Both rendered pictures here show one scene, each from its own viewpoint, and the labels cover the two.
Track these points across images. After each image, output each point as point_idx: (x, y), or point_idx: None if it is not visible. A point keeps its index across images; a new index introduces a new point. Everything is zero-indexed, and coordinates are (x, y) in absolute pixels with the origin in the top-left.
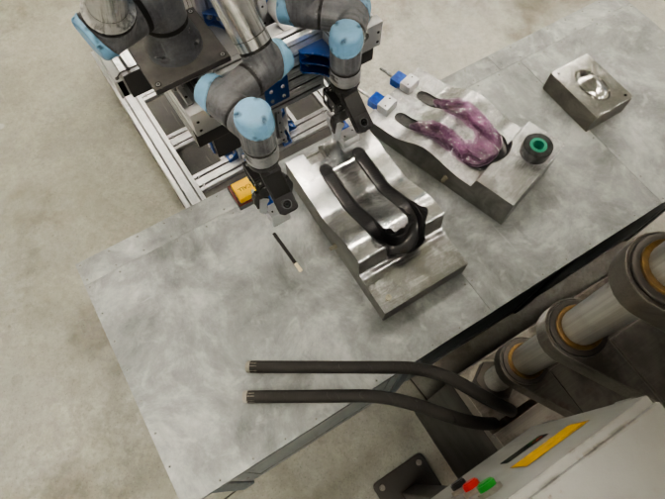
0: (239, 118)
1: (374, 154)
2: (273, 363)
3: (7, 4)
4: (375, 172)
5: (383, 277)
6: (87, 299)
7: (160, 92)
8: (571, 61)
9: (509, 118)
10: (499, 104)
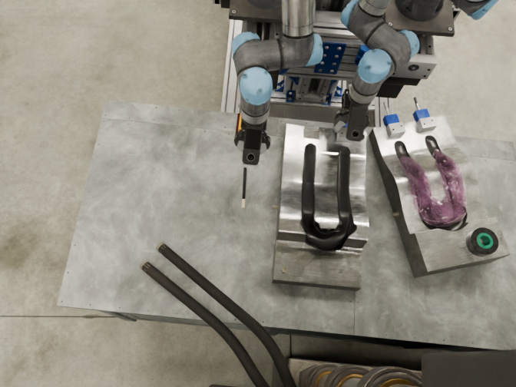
0: (243, 80)
1: (355, 160)
2: (175, 256)
3: None
4: (345, 174)
5: (292, 253)
6: None
7: (232, 18)
8: None
9: (489, 202)
10: (490, 186)
